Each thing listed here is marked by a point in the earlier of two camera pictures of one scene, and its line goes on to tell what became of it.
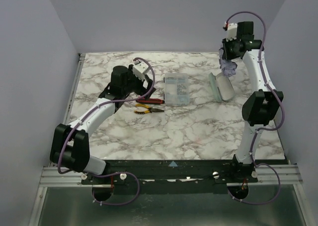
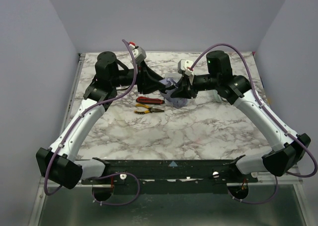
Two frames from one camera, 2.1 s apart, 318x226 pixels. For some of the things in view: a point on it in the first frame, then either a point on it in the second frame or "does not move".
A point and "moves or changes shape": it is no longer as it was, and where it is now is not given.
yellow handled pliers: (150, 110) does not move
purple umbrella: (228, 67) moves or changes shape
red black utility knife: (150, 101) does not move
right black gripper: (229, 50) → (190, 86)
